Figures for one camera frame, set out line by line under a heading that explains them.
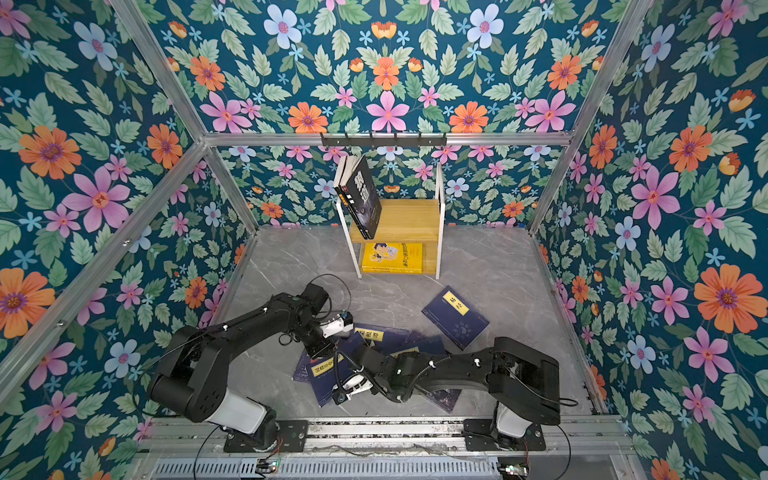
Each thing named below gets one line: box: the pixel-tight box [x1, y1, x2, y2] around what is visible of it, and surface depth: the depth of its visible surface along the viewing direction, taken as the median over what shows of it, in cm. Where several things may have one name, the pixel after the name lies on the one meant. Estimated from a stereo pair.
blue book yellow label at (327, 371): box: [307, 334, 364, 407], surface depth 83 cm
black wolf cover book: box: [334, 155, 382, 239], surface depth 84 cm
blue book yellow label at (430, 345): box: [389, 335, 447, 360], surface depth 88 cm
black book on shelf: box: [334, 155, 352, 188], surface depth 80 cm
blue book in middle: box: [353, 323, 440, 354], surface depth 91 cm
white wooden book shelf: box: [336, 162, 445, 280], surface depth 103 cm
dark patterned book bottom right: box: [426, 389, 463, 414], surface depth 80 cm
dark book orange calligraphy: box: [293, 349, 311, 382], surface depth 85 cm
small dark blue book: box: [421, 285, 490, 351], surface depth 95 cm
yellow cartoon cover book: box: [362, 243, 423, 274], surface depth 104 cm
